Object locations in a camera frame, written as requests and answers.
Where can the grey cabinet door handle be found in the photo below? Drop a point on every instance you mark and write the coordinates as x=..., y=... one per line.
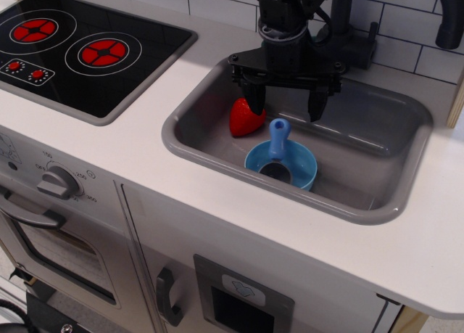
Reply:
x=172, y=314

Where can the grey sink basin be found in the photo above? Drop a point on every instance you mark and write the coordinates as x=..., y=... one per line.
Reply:
x=368, y=143

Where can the grey dispenser panel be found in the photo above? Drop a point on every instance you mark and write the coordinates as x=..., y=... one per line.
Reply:
x=236, y=303

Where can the red toy strawberry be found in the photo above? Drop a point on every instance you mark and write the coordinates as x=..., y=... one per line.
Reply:
x=242, y=120

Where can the grey oven door handle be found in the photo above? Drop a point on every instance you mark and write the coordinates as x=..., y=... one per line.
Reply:
x=48, y=219

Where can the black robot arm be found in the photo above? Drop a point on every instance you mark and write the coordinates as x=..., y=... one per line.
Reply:
x=284, y=18

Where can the blue grey toy spoon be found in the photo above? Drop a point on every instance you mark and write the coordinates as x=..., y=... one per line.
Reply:
x=279, y=133

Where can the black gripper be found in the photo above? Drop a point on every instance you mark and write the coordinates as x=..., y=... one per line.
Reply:
x=291, y=62

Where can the grey oven knob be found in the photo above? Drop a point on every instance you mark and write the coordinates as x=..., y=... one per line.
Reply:
x=57, y=182

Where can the dark grey faucet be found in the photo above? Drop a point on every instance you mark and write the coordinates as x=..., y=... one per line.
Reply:
x=357, y=51

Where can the toy oven door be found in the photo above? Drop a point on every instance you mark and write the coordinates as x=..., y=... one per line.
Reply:
x=85, y=260

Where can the black toy stovetop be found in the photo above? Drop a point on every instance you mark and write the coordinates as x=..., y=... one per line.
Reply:
x=82, y=59

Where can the light blue bowl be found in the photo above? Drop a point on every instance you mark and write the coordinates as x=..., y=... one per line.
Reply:
x=298, y=168

